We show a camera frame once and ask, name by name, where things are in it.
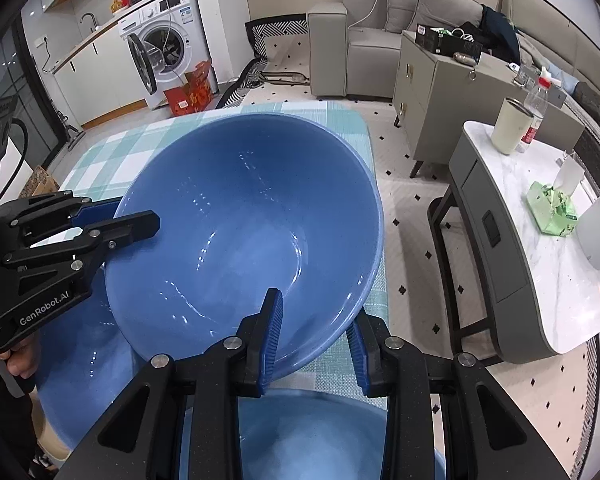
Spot person's left hand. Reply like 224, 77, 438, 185
5, 333, 41, 379

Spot large blue bowl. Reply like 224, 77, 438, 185
35, 270, 144, 448

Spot grey side cabinet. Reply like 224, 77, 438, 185
392, 29, 586, 179

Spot teal checked tablecloth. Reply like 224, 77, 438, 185
60, 101, 374, 402

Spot black box on cabinet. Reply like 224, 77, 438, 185
415, 24, 482, 62

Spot white washing machine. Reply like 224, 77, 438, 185
118, 0, 212, 110

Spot red gift box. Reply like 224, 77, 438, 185
164, 60, 212, 117

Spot black glass door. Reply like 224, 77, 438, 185
0, 16, 67, 169

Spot cardboard box with items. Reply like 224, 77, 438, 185
18, 166, 59, 198

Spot clear bottle red cap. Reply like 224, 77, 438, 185
516, 67, 552, 153

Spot cream tumbler cup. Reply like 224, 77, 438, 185
491, 98, 533, 155

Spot light blue bowl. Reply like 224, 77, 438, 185
179, 388, 449, 480

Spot kitchen faucet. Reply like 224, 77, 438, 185
80, 12, 99, 34

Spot black patterned folding chair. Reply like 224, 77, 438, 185
215, 13, 309, 110

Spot white kitchen base cabinets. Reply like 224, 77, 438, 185
54, 26, 146, 127

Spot white marble side table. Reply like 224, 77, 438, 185
427, 122, 600, 365

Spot green tissue pack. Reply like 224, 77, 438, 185
526, 181, 579, 237

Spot dark jacket on sofa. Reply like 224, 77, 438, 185
460, 6, 520, 64

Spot grey sofa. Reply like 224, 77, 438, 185
306, 0, 600, 111

